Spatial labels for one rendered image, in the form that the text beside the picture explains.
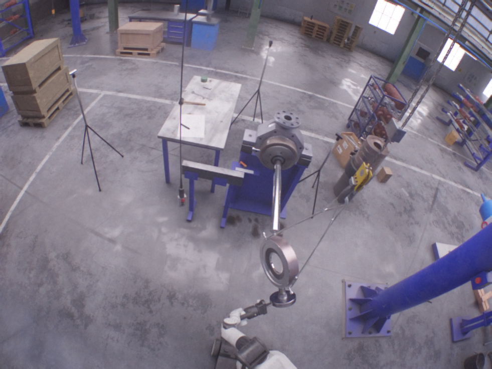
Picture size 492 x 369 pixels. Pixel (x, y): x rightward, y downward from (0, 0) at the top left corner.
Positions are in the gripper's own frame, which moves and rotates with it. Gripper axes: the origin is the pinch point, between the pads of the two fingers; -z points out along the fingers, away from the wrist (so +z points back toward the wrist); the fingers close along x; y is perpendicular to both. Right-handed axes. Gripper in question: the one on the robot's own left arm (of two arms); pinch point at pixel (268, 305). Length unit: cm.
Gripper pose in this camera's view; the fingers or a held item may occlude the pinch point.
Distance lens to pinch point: 186.8
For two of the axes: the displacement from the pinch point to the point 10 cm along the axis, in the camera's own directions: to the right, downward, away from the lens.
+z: -8.8, 1.6, -4.5
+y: -4.6, -0.2, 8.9
